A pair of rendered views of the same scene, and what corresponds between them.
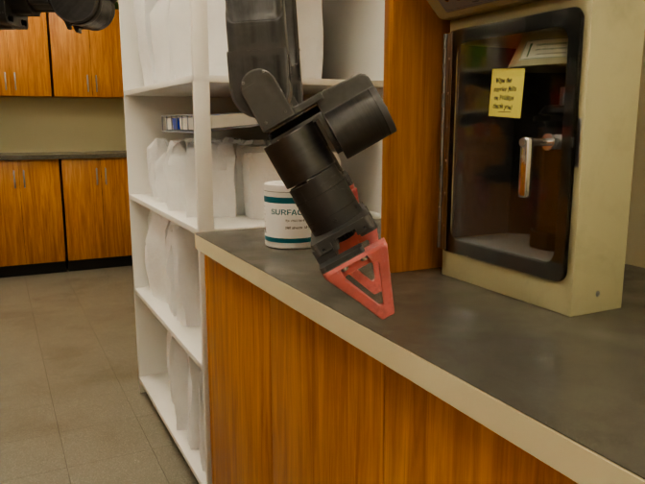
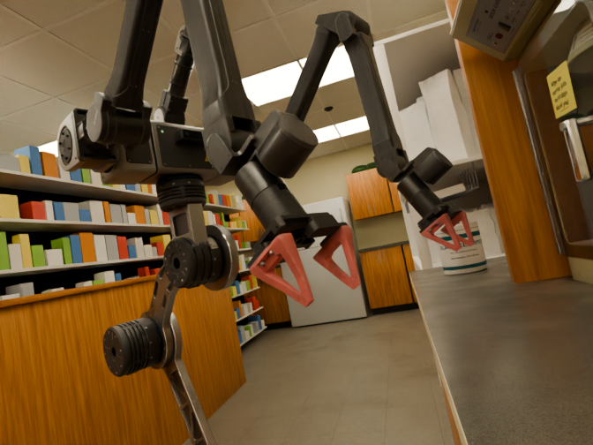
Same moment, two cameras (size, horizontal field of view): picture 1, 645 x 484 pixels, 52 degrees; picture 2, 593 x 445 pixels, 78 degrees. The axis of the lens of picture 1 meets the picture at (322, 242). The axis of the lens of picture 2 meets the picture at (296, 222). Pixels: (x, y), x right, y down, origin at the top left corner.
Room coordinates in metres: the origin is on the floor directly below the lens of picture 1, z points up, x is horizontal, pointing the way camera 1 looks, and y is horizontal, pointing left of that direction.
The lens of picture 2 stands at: (0.32, -0.33, 1.10)
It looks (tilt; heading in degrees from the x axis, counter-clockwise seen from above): 5 degrees up; 41
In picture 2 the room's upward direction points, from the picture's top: 11 degrees counter-clockwise
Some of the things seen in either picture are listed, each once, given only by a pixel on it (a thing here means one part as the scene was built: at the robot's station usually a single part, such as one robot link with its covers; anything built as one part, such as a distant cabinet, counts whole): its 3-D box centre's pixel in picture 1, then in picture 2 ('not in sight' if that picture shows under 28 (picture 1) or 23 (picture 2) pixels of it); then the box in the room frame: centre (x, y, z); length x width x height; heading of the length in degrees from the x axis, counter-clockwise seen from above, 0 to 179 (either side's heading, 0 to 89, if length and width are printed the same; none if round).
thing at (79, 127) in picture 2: not in sight; (101, 131); (0.67, 0.50, 1.45); 0.09 x 0.08 x 0.12; 0
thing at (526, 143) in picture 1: (534, 165); (589, 145); (0.98, -0.32, 1.17); 0.05 x 0.03 x 0.10; 116
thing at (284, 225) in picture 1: (291, 213); (460, 247); (1.55, 0.07, 1.02); 0.13 x 0.13 x 0.15
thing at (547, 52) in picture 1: (501, 146); (574, 141); (1.09, -0.29, 1.19); 0.30 x 0.01 x 0.40; 26
